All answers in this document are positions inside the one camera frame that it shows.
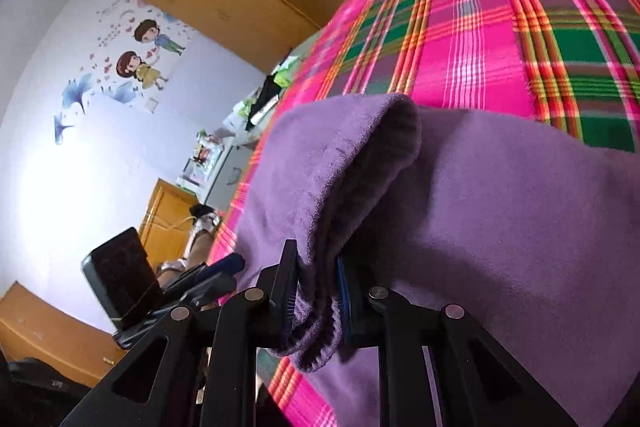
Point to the black cloth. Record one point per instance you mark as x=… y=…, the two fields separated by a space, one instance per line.
x=262 y=102

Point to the grey drawer cabinet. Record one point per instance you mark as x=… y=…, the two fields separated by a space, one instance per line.
x=230 y=177

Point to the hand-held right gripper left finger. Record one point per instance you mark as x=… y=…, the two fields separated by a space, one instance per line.
x=287 y=297

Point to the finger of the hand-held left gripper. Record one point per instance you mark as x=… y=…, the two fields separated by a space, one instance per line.
x=215 y=279

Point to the wooden nightstand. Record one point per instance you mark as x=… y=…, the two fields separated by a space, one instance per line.
x=160 y=217

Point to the pink plaid blanket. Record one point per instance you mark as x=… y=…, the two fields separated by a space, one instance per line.
x=475 y=32

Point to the glass-topped side table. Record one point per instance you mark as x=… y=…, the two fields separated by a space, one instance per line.
x=240 y=127

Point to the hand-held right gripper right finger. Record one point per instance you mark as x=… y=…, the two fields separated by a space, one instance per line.
x=343 y=294

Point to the purple fleece top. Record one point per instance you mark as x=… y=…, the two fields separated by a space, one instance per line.
x=500 y=232

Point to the large green tissue pack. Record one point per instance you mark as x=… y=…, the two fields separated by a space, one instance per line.
x=285 y=74

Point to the cartoon wall sticker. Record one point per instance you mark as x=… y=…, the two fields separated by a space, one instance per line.
x=135 y=67

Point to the wooden low cabinet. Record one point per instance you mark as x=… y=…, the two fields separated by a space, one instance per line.
x=50 y=332

